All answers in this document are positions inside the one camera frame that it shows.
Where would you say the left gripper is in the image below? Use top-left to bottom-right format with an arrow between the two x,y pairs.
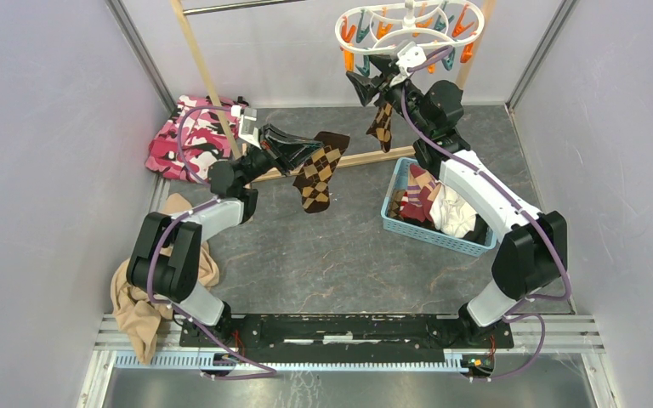
236,122 -> 324,185

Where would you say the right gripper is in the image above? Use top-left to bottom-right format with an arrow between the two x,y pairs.
346,53 -> 432,138

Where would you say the brown argyle sock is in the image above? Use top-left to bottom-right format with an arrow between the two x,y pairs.
292,132 -> 350,213
366,102 -> 393,153

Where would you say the white plastic clip hanger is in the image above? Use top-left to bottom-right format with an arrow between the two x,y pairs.
333,1 -> 493,77

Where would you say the white sock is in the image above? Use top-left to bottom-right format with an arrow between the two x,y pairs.
429,184 -> 478,238

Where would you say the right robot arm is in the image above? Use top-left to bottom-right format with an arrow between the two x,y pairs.
346,54 -> 572,347

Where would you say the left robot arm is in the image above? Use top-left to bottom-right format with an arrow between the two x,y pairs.
126,125 -> 328,347

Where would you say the pink camouflage cloth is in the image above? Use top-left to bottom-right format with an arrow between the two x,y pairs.
145,94 -> 231,184

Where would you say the blue plastic basket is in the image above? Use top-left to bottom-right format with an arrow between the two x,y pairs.
380,157 -> 497,258

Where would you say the red striped sock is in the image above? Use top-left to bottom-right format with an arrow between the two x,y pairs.
399,164 -> 441,225

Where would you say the beige cloth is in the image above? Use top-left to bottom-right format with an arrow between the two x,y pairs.
110,193 -> 220,365

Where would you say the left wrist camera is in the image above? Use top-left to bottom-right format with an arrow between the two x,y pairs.
230,105 -> 261,149

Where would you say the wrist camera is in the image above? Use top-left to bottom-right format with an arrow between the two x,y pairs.
230,105 -> 261,149
389,40 -> 427,87

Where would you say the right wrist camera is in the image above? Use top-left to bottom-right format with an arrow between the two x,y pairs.
389,40 -> 427,87

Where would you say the wooden drying rack frame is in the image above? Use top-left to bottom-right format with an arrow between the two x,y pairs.
169,0 -> 497,183

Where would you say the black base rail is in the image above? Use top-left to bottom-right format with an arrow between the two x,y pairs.
179,312 -> 514,365

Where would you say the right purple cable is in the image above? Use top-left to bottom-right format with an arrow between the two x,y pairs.
400,46 -> 572,381

